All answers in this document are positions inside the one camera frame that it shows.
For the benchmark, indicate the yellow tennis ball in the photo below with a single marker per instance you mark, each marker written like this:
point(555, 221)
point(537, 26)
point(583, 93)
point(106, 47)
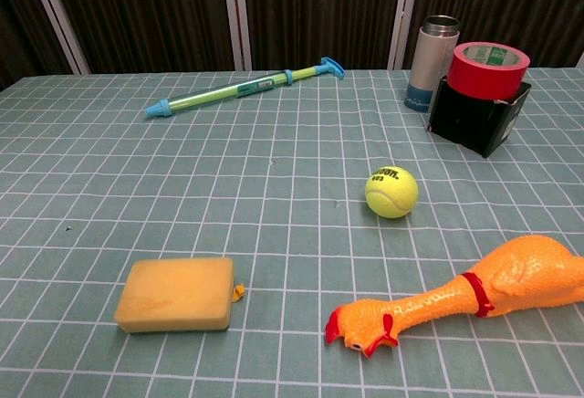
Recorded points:
point(391, 195)

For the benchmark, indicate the black box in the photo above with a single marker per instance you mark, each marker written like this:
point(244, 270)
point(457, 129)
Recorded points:
point(474, 117)

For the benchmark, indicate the green checkered tablecloth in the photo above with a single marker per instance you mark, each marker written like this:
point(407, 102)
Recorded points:
point(255, 243)

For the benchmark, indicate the green blue water squirter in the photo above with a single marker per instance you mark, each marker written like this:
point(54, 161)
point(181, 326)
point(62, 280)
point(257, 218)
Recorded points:
point(237, 90)

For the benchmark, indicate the yellow sponge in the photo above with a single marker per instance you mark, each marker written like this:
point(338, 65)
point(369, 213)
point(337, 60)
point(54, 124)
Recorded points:
point(175, 293)

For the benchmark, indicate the white steel thermos bottle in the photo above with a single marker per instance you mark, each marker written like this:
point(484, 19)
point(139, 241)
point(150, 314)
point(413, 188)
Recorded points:
point(429, 65)

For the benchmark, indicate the orange rubber chicken toy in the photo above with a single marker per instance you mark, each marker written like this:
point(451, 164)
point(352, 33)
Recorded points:
point(461, 300)

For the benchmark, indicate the red tape roll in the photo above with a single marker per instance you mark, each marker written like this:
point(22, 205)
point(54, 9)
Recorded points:
point(484, 71)

